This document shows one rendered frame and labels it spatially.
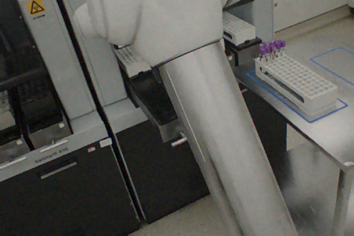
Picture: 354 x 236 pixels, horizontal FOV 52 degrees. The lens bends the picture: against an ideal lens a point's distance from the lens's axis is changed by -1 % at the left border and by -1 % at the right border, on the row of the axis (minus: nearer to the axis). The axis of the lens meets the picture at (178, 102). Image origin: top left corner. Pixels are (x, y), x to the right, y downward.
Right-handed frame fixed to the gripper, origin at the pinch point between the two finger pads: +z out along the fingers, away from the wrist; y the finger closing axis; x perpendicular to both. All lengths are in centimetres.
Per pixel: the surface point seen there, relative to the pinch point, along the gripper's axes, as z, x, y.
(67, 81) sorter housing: -6.2, -20.3, 32.1
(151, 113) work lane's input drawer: 3.8, 4.3, 10.6
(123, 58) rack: -2.1, -29.9, 8.0
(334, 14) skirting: 81, -131, -210
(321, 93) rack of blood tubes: -3.8, 38.2, -31.9
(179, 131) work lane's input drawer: 8.5, 13.4, 4.9
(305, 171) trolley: 56, 18, -46
